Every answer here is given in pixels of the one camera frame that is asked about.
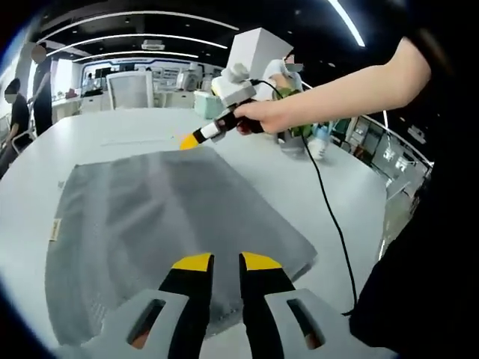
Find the green potted plant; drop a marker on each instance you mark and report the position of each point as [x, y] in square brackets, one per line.
[288, 93]

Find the person's black shirt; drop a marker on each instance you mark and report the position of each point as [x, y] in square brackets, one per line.
[411, 280]

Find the blue white spray bottle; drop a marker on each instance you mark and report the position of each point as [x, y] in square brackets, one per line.
[318, 147]

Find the person's right hand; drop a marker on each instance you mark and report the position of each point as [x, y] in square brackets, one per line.
[265, 114]

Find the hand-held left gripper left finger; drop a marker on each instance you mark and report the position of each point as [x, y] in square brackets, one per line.
[187, 299]

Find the teal storage box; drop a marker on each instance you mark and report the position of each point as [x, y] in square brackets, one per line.
[204, 106]

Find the white display shelving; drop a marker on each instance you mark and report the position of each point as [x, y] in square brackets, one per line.
[176, 80]

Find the white mesh office chair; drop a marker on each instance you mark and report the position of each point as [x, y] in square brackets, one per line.
[129, 91]

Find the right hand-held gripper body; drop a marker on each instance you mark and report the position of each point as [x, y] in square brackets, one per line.
[235, 89]

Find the grey towel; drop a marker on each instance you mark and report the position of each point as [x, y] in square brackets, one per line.
[168, 209]

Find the white square pillar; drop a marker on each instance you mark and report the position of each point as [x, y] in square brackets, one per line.
[258, 48]

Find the white table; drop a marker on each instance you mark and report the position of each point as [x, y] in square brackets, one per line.
[269, 168]

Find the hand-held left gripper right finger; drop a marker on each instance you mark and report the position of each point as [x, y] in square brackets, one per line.
[262, 299]

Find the grey plant pot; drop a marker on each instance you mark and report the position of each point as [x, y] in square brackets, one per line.
[292, 146]

